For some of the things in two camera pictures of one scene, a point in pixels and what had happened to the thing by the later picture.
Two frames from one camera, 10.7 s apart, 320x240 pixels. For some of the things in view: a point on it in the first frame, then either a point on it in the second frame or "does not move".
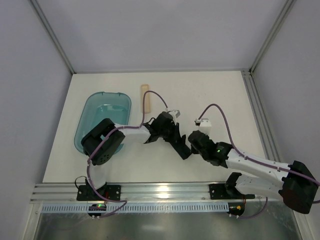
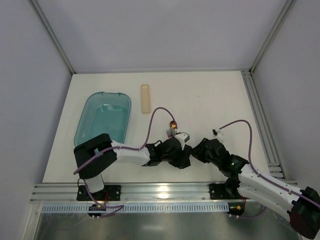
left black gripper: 173,135 -> 182,155
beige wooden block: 144,88 does not move
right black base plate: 227,191 does not move
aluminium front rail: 139,193 does not move
